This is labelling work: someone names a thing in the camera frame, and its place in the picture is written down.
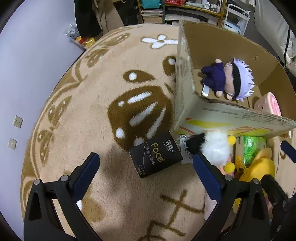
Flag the black Face tissue pack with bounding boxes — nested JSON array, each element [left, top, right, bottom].
[[129, 131, 183, 178]]

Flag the yellow plush toy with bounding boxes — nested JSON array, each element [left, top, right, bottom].
[[232, 147, 277, 214]]

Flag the green tissue pack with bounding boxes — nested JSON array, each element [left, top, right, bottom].
[[235, 136, 266, 167]]

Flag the open cardboard box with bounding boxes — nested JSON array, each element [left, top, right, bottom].
[[174, 21, 295, 138]]

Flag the pink swirl plush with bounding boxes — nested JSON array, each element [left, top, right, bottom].
[[254, 92, 281, 116]]

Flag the white fluffy pompom plush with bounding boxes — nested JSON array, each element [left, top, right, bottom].
[[185, 131, 236, 174]]

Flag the white-haired anime plush doll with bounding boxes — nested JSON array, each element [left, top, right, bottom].
[[201, 58, 255, 101]]

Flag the cream hanging garment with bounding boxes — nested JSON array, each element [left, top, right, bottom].
[[254, 1, 295, 69]]

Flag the white utility cart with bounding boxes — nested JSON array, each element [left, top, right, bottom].
[[223, 4, 250, 36]]

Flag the beige patterned round rug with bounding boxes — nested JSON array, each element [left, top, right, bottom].
[[20, 22, 296, 241]]

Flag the wooden bookshelf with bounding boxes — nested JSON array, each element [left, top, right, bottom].
[[137, 1, 226, 27]]

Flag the stack of books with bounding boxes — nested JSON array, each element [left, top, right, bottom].
[[142, 9, 163, 24]]

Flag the snack bags on floor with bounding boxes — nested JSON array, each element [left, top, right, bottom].
[[64, 24, 95, 50]]

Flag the teal bag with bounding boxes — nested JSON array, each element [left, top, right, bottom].
[[141, 0, 163, 9]]

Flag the beige hanging coat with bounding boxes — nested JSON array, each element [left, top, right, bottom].
[[92, 0, 124, 34]]

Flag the silver ball chain tag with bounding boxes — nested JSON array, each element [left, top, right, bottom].
[[176, 135, 193, 164]]

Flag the white wall socket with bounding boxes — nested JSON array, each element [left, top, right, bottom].
[[13, 115, 23, 128], [8, 138, 17, 150]]

